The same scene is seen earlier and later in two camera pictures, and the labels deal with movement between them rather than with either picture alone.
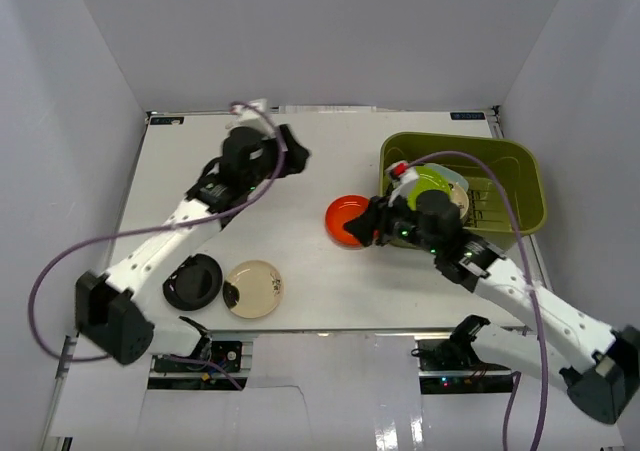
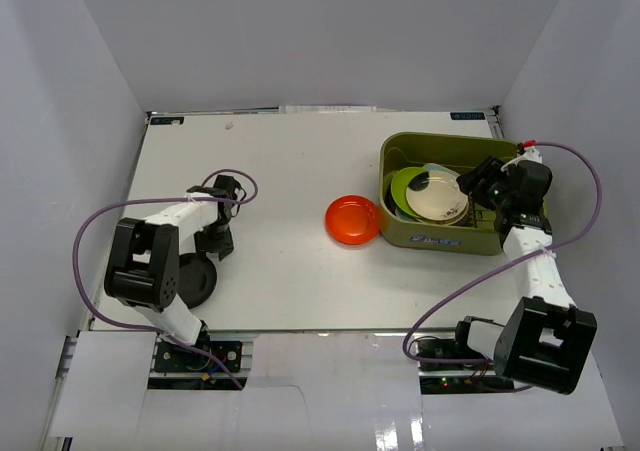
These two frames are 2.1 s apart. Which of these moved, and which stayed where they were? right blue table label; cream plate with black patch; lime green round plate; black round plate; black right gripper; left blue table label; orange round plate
Moved: lime green round plate; black right gripper; cream plate with black patch
Stayed: black round plate; left blue table label; orange round plate; right blue table label
